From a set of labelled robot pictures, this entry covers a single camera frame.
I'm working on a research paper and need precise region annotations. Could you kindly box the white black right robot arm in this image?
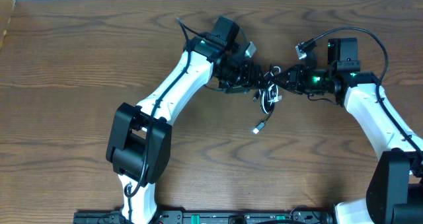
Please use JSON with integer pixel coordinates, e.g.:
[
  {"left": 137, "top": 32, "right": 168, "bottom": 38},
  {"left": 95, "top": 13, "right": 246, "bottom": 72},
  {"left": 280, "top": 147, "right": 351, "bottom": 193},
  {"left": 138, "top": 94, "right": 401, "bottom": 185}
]
[{"left": 271, "top": 38, "right": 422, "bottom": 223}]

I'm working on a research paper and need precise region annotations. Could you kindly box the black USB cable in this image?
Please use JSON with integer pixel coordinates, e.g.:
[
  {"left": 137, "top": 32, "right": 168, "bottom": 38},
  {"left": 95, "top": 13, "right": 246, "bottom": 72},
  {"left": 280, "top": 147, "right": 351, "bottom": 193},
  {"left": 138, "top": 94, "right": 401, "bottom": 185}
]
[{"left": 252, "top": 64, "right": 282, "bottom": 135}]

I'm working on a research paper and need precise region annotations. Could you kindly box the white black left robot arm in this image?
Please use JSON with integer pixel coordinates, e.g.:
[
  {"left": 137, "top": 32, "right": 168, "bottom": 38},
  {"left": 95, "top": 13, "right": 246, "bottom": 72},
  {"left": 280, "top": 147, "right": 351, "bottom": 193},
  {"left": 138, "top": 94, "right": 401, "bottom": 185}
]
[{"left": 106, "top": 17, "right": 260, "bottom": 223}]

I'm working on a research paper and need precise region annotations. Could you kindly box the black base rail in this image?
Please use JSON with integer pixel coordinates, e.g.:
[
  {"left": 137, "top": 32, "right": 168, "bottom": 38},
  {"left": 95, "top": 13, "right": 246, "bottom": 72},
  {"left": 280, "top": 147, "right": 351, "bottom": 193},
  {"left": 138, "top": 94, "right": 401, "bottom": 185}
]
[{"left": 72, "top": 208, "right": 336, "bottom": 224}]

